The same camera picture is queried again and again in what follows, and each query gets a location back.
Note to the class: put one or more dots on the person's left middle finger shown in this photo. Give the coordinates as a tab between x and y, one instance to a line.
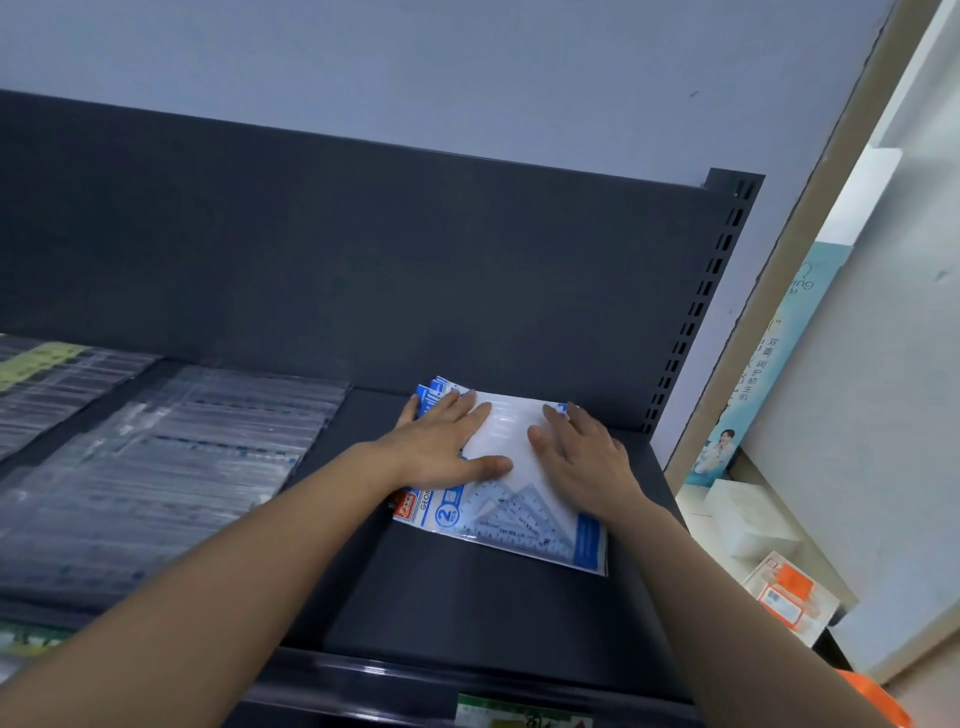
457	405

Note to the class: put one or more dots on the yellow label ruler packet stack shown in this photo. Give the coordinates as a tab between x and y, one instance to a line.
52	382

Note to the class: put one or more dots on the orange and white box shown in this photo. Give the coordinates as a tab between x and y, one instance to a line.
791	596

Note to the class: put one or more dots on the person's left thumb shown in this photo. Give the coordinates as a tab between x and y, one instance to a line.
489	469

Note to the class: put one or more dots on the teal poster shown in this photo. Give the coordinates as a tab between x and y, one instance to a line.
772	352

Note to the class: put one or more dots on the person's left little finger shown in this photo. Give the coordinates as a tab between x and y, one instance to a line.
409	411

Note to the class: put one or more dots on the person's right forearm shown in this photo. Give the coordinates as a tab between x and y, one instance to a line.
720	622

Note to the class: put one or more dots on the person's left hand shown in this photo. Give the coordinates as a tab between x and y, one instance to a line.
431	450

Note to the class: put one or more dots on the dark grey shelf unit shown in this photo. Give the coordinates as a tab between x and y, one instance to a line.
450	277

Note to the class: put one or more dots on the person's right hand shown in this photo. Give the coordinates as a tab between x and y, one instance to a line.
589	469

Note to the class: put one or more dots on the orange plastic object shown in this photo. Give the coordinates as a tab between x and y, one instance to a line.
881	701

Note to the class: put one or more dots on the green shelf price label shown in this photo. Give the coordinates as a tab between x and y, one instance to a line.
30	641
517	712

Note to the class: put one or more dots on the person's left forearm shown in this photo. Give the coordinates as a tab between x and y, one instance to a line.
225	585

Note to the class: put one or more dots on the person's right thumb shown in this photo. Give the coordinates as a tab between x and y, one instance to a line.
541	450

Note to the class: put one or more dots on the stack of blue geometry set packets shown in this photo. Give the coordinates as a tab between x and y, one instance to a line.
517	450

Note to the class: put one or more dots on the person's right middle finger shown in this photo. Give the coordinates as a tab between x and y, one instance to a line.
583	418

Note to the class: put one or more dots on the stack of clear ruler packets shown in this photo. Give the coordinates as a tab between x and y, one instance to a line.
165	465

